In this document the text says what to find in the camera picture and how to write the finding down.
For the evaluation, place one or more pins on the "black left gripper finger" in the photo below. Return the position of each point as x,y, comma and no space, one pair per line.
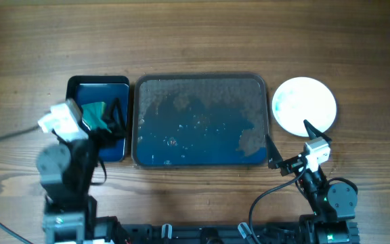
108,116
120,128

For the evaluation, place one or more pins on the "white plate blue stains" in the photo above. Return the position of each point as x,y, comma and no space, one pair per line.
304,98

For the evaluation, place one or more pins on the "green yellow sponge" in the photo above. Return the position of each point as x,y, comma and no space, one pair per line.
92,116

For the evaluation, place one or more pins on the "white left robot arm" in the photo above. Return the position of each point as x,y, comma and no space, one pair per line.
67,168

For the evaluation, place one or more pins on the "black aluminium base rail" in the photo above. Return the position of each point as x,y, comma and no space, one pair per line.
208,234

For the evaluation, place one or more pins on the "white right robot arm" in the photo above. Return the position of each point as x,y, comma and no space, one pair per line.
332,200

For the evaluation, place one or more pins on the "dark blue water tray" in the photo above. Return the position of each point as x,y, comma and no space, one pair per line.
103,101

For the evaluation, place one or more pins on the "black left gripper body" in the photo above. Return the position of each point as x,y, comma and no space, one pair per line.
96,137

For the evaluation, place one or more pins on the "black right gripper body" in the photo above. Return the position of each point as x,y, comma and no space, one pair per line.
291,165

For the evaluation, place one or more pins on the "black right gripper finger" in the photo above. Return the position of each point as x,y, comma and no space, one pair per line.
273,154
314,133

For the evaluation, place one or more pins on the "dark grey work tray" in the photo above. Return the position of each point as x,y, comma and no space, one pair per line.
210,119

